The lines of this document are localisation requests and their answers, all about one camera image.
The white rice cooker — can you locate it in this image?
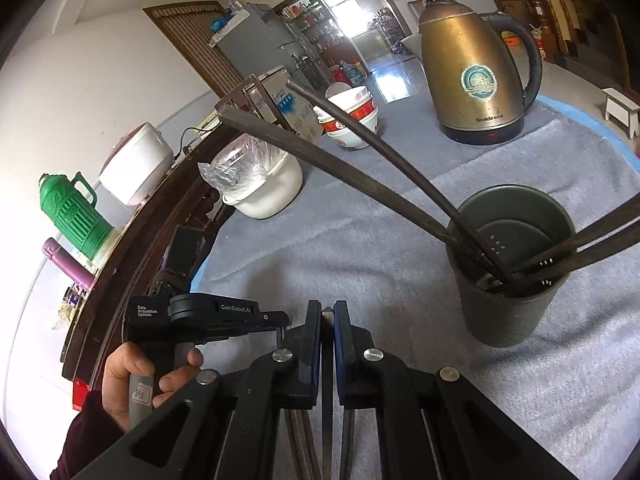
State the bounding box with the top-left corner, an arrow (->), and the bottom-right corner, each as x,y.
98,121 -> 174,207

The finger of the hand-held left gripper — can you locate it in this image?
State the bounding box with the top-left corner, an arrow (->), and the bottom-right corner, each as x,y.
250,311 -> 292,333

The person's left forearm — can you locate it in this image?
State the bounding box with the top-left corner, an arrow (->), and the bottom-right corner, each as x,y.
57,390 -> 126,480

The brown wooden chair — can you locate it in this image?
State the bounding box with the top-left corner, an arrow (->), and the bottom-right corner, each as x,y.
214,74 -> 266,126

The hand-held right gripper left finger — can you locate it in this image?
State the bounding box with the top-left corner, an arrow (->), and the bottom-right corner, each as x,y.
70,300 -> 322,480

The dark green utensil holder cup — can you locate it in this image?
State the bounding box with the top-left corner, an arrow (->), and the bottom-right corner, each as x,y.
446,185 -> 576,348

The green thermos flask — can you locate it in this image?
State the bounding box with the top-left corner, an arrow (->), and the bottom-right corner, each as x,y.
40,171 -> 115,261

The dark carved wooden cabinet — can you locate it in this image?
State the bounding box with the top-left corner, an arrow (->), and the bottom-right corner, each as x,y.
60,125 -> 241,383

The red box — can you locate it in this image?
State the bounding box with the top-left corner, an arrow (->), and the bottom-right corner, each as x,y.
72,380 -> 92,412

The person's left hand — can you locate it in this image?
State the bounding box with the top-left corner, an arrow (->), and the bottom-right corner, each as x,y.
102,342 -> 204,433

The purple bottle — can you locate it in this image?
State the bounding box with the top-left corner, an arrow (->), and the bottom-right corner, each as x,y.
41,238 -> 96,292

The brown wooden door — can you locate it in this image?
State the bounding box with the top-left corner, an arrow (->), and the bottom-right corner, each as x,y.
142,0 -> 246,98

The black power cord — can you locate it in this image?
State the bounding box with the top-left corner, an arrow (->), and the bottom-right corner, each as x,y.
179,119 -> 221,157

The white stool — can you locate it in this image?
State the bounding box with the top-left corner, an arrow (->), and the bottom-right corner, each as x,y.
601,87 -> 640,140

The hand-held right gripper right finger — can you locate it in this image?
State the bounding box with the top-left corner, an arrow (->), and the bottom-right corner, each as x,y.
334,300 -> 578,480

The clear plastic bag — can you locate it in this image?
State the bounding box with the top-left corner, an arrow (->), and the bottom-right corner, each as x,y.
197,134 -> 291,196

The grey towel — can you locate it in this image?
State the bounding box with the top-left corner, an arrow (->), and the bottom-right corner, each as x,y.
200,92 -> 640,480

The grey refrigerator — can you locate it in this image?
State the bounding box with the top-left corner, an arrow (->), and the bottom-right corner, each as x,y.
215,2 -> 333,91

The white blue cardboard box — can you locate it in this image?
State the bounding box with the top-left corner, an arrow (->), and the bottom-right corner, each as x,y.
243,66 -> 326,143

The wooden stair railing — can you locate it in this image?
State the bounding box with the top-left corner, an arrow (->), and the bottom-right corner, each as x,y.
530,0 -> 640,86

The gold electric kettle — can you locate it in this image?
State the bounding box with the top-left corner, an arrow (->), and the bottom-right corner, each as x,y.
400,0 -> 544,147

